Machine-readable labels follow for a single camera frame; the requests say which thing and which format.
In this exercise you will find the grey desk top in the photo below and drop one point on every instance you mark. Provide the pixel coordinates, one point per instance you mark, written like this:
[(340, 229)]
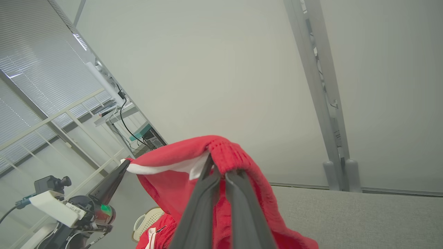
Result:
[(116, 114)]

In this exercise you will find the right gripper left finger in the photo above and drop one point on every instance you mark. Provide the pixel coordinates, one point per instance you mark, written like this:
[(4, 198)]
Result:
[(202, 207)]

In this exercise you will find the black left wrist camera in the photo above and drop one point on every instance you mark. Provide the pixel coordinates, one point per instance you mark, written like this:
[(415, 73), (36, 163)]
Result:
[(48, 185)]

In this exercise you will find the grey fabric sofa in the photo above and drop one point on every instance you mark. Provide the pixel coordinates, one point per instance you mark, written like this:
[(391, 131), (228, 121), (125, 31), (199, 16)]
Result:
[(363, 221)]

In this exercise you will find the red basketball jersey white sleeves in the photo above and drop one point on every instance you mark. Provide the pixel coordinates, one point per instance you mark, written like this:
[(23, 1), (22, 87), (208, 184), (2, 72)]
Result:
[(162, 231)]

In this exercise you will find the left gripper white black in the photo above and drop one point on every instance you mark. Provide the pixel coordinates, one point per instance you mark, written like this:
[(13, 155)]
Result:
[(55, 207)]

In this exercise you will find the black computer tower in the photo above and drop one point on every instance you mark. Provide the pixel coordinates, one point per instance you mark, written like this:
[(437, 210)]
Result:
[(154, 138)]

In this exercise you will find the grey metal partition post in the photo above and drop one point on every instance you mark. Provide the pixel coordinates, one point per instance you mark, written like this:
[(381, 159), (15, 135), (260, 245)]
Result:
[(322, 103)]

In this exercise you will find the white metal railing frame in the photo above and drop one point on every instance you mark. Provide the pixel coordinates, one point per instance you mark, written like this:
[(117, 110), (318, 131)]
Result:
[(52, 119)]

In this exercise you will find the cream perforated laundry basket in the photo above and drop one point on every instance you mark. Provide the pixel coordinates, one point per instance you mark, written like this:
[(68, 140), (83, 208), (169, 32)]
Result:
[(147, 221)]

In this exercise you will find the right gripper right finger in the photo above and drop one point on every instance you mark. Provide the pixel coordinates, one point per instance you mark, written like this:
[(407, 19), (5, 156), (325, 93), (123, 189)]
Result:
[(247, 221)]

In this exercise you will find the red mesh shorts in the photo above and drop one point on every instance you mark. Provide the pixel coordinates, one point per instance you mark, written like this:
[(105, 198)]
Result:
[(173, 180)]

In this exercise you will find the white window blind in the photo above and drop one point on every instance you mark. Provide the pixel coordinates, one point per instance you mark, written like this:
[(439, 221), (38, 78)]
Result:
[(31, 52)]

